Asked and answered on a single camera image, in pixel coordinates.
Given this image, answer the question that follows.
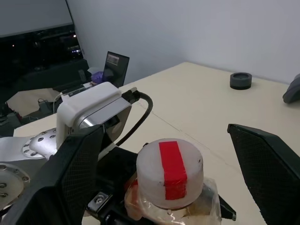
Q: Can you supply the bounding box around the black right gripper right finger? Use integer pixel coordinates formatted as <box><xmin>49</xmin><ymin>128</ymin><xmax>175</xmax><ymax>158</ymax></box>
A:
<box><xmin>226</xmin><ymin>123</ymin><xmax>300</xmax><ymax>225</ymax></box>

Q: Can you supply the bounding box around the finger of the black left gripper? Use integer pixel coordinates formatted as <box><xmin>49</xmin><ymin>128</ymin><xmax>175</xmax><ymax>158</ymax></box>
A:
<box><xmin>218</xmin><ymin>194</ymin><xmax>237</xmax><ymax>221</ymax></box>

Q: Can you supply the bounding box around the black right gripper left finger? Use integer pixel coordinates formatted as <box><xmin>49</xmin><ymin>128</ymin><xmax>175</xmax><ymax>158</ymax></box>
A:
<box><xmin>0</xmin><ymin>125</ymin><xmax>105</xmax><ymax>225</ymax></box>

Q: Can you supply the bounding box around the white cap with red tape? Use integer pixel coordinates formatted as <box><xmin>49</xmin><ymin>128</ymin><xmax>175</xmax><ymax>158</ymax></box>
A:
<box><xmin>135</xmin><ymin>138</ymin><xmax>204</xmax><ymax>210</ymax></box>

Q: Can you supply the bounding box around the clear bottle with orange drink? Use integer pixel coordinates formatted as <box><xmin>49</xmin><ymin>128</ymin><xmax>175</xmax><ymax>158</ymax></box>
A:
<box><xmin>124</xmin><ymin>175</ymin><xmax>222</xmax><ymax>225</ymax></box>

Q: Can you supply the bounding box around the brown paper sheet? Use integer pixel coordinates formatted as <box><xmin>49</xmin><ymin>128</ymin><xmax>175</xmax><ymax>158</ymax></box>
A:
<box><xmin>6</xmin><ymin>88</ymin><xmax>62</xmax><ymax>118</ymax></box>

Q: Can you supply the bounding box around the grey curved plastic shell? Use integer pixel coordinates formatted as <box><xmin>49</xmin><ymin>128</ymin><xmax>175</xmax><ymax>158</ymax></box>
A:
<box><xmin>282</xmin><ymin>73</ymin><xmax>300</xmax><ymax>105</ymax></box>

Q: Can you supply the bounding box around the purple crumpled bag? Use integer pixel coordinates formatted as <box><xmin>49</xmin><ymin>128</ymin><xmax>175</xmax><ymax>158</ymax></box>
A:
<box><xmin>90</xmin><ymin>69</ymin><xmax>105</xmax><ymax>84</ymax></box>

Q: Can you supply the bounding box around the dark flat screen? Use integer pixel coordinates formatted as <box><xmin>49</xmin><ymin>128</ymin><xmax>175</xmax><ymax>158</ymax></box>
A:
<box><xmin>103</xmin><ymin>51</ymin><xmax>130</xmax><ymax>87</ymax></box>

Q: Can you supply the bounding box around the white roller blind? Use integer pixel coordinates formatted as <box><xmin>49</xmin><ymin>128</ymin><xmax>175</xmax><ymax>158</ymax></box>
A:
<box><xmin>0</xmin><ymin>0</ymin><xmax>75</xmax><ymax>38</ymax></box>

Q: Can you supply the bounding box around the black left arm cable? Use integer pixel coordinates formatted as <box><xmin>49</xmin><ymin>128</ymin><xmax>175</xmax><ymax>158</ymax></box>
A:
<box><xmin>116</xmin><ymin>88</ymin><xmax>154</xmax><ymax>146</ymax></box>

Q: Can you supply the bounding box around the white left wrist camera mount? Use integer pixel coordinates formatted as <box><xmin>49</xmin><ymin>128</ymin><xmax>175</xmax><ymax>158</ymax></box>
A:
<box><xmin>57</xmin><ymin>81</ymin><xmax>134</xmax><ymax>150</ymax></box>

